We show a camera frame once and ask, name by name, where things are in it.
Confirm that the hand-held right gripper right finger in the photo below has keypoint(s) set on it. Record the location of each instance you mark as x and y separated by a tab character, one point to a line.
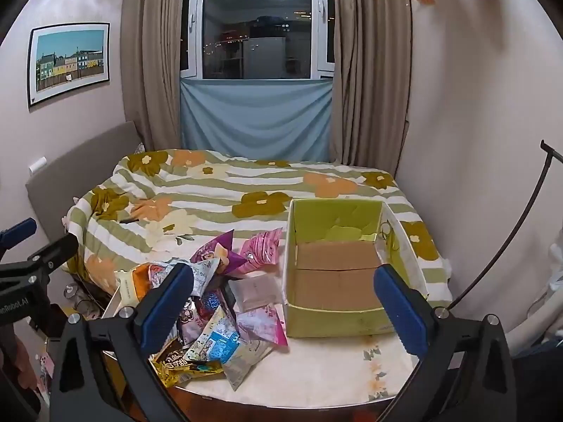
404	312

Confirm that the grey bed headboard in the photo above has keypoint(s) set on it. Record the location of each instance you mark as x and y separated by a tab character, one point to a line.
74	171

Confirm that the person's left hand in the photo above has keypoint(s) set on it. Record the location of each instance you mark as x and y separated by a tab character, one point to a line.
17	354

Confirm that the white wall switch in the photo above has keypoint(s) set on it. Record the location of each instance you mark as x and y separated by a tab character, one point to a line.
37	165

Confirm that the purple chip bag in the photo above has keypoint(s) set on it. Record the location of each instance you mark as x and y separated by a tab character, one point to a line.
259	321

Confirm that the green cardboard box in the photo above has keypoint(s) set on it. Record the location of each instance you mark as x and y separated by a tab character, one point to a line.
334	285

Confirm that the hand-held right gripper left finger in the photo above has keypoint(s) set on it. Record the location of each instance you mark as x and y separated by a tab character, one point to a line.
169	305

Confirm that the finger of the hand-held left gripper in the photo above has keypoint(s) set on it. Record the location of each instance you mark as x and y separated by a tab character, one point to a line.
20	232
55	250

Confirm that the black curved rod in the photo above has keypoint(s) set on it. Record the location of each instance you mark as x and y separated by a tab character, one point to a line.
530	211

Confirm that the framed wall poster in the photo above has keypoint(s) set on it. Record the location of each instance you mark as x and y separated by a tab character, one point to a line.
70	61

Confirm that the white curved panel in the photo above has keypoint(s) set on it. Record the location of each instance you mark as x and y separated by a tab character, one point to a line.
112	303

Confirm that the blue cloth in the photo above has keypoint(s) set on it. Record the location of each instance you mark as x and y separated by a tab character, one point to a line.
255	118

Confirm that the beige curtain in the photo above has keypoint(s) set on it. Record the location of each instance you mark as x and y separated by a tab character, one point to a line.
374	74
149	52

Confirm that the floral striped blanket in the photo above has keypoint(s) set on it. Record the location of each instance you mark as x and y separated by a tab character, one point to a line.
246	184

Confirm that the beige orange bread packet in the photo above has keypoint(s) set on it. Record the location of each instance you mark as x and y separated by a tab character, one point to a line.
129	288

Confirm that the window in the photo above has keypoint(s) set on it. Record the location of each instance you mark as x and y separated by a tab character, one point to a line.
259	30

